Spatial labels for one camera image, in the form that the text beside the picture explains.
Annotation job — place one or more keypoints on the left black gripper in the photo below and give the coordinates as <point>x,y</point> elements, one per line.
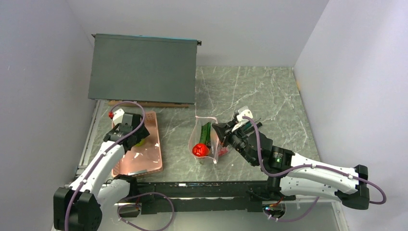
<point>142,134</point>

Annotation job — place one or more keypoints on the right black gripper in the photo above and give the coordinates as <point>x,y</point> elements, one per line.
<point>221,129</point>

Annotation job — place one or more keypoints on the clear zip top bag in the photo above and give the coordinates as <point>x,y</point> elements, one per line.
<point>215,142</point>

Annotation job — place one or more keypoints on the red chili pepper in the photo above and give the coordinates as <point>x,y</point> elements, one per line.
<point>223,151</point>

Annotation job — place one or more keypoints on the red orange pear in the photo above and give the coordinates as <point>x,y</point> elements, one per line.
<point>200,150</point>

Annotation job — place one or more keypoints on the green apple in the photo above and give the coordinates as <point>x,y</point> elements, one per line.
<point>141,143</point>

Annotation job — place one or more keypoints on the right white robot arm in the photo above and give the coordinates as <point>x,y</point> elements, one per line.
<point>290,173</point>

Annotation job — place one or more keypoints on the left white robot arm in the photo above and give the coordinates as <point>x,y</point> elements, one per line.
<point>78,207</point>

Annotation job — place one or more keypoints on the pink plastic basket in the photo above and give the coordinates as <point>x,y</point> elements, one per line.
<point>146,159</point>

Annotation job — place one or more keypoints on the dark grey server box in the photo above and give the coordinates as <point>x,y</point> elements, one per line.
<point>143,68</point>

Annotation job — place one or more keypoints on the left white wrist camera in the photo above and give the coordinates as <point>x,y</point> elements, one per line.
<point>116,116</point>

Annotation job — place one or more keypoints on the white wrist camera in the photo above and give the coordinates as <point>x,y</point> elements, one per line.
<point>116,116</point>
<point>241,115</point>

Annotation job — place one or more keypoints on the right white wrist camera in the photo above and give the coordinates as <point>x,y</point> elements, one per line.
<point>241,115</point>

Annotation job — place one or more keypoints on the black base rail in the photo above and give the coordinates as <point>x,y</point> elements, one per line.
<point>157,197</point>

